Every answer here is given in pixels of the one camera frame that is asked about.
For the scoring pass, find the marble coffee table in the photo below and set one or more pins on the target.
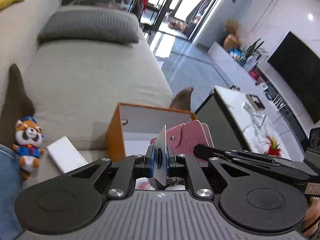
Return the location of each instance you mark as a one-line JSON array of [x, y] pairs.
[[234, 124]]

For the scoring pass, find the grey checked cushion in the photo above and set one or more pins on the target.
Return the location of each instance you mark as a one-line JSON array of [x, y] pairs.
[[92, 24]]

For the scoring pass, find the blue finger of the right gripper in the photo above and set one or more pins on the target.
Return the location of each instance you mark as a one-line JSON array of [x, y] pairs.
[[277, 168]]

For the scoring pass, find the person right hand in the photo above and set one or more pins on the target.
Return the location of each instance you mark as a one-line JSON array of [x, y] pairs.
[[310, 224]]

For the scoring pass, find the orange vase dried flowers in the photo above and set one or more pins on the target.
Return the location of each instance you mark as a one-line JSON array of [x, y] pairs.
[[232, 39]]

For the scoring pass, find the right brown sock foot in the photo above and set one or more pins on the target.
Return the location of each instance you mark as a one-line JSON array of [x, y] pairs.
[[182, 100]]

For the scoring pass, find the pink white bunny plush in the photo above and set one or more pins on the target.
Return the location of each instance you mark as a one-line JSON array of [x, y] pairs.
[[151, 184]]

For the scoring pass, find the brown sock foot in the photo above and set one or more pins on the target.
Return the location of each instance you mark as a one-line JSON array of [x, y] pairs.
[[17, 105], [182, 100]]

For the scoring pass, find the red feather toy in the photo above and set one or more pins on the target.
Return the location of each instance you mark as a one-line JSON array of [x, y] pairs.
[[273, 147]]

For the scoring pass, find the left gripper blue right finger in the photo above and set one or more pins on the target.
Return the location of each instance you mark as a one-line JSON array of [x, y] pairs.
[[189, 169]]

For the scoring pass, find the silver card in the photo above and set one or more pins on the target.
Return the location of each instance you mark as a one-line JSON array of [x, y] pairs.
[[160, 157]]

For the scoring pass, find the left brown sock foot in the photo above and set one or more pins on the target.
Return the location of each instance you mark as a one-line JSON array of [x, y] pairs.
[[17, 105]]

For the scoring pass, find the pink card wallet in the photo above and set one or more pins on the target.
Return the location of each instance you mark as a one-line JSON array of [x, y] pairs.
[[182, 138]]

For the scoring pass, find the red panda plush toy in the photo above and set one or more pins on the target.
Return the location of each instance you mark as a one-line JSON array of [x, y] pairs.
[[28, 141]]

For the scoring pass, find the white flat box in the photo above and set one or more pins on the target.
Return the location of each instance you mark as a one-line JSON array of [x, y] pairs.
[[65, 156]]

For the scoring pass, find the black television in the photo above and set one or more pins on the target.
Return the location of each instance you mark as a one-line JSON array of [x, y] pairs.
[[299, 66]]

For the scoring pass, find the left blue jeans leg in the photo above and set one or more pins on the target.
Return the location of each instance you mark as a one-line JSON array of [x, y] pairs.
[[11, 186]]

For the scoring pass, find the orange cardboard box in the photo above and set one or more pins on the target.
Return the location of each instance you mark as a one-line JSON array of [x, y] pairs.
[[133, 126]]

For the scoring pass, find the black shelf trolley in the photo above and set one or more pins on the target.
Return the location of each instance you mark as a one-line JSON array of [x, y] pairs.
[[150, 12]]

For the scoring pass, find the green potted plant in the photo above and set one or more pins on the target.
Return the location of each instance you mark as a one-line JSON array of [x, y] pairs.
[[253, 49]]

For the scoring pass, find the beige sofa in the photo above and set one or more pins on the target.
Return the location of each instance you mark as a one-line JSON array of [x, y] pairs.
[[76, 85]]

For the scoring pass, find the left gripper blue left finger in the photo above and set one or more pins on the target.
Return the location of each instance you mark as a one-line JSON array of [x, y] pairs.
[[127, 172]]

